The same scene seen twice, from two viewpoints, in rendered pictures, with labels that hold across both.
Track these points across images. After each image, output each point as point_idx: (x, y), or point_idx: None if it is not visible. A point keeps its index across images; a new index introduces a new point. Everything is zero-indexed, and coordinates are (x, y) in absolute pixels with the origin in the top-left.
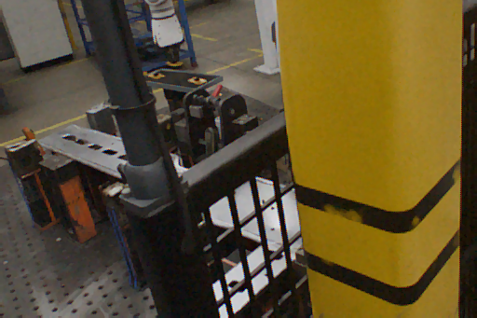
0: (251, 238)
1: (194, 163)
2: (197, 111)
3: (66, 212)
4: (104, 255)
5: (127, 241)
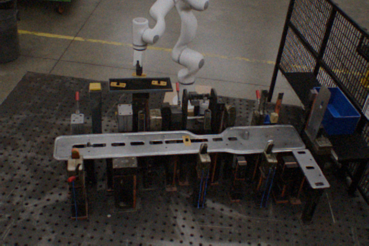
0: (283, 151)
1: None
2: (197, 102)
3: (130, 191)
4: (157, 206)
5: (205, 184)
